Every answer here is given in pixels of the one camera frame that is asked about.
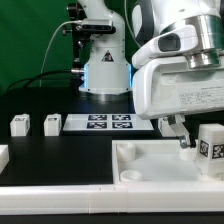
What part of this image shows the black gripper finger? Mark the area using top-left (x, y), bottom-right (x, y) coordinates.
top-left (167, 114), bottom-right (196, 149)

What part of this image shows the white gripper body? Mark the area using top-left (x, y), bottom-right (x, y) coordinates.
top-left (132, 25), bottom-right (224, 119)

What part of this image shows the white square tabletop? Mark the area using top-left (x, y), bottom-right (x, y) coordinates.
top-left (112, 140), bottom-right (223, 182)

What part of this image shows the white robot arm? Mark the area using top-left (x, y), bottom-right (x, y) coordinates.
top-left (79, 0), bottom-right (224, 148)

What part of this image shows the white U-shaped fence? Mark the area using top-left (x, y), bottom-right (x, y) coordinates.
top-left (0, 144), bottom-right (224, 215)

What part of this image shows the white marker base plate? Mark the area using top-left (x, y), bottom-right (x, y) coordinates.
top-left (63, 114), bottom-right (153, 131)

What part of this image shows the grey camera on mount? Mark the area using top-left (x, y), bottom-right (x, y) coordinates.
top-left (80, 19), bottom-right (116, 34)

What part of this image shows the white cable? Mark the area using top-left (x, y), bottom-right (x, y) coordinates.
top-left (39, 20), bottom-right (83, 88)

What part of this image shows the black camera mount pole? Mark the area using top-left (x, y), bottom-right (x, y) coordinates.
top-left (63, 2), bottom-right (86, 85)

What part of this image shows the black cable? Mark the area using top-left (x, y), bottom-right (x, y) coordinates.
top-left (5, 69), bottom-right (84, 94)

